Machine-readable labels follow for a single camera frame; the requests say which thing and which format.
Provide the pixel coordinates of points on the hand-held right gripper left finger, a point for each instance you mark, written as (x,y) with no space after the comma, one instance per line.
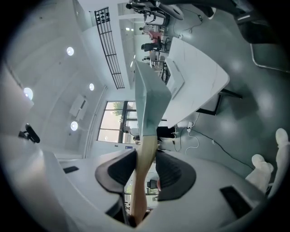
(117,174)

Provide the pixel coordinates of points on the person's white shoe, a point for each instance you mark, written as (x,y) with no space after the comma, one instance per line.
(281,136)
(260,162)

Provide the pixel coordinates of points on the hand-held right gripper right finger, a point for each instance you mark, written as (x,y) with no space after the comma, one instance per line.
(174,174)

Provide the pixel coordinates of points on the white ceiling air conditioner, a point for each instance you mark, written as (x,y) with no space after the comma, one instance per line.
(78,107)

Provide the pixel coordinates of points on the black chair with metal frame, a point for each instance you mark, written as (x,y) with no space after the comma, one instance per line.
(260,31)

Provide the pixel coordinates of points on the white power strip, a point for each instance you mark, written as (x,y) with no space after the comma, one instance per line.
(189,127)

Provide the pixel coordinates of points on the dark-framed window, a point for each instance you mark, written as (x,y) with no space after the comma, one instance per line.
(108,120)

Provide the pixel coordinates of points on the round ceiling light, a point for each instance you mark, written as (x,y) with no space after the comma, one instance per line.
(74,125)
(91,86)
(28,93)
(70,51)

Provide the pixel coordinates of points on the black metal ceiling grid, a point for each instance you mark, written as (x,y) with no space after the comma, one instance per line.
(111,54)

